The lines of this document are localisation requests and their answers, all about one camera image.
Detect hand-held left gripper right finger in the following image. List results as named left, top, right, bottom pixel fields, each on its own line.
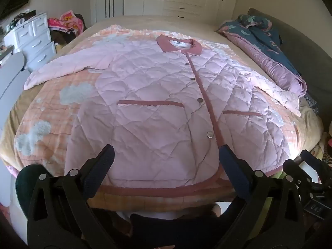
left=218, top=145, right=305, bottom=249

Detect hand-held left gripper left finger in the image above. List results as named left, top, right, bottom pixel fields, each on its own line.
left=27, top=144, right=116, bottom=249

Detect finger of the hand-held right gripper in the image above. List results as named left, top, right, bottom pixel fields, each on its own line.
left=300, top=150, right=325, bottom=167
left=283, top=159, right=313, bottom=186

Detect pink quilted jacket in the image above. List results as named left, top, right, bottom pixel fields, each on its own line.
left=24, top=34, right=303, bottom=188

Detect dark brown clothes pile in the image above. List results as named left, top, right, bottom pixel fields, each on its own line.
left=49, top=14, right=87, bottom=44

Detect orange patterned blanket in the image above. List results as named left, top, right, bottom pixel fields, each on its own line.
left=14, top=24, right=322, bottom=210

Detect person's dark pants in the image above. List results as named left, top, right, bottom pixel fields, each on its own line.
left=130, top=205, right=234, bottom=249

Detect blue and pink folded quilt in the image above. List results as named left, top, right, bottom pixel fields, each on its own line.
left=215, top=14, right=308, bottom=98

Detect white desk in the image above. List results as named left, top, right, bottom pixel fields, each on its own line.
left=0, top=52, right=29, bottom=130

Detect white chest of drawers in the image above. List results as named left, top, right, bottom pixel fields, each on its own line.
left=4, top=13, right=56, bottom=70

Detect pink printed cloth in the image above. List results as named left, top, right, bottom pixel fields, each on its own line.
left=47, top=10, right=84, bottom=33

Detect bed with beige sheet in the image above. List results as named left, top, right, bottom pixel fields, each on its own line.
left=0, top=14, right=325, bottom=213

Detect white door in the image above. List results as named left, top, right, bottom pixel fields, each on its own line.
left=95, top=0, right=125, bottom=24

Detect heap of small items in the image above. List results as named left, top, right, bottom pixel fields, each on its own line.
left=5, top=9, right=37, bottom=32

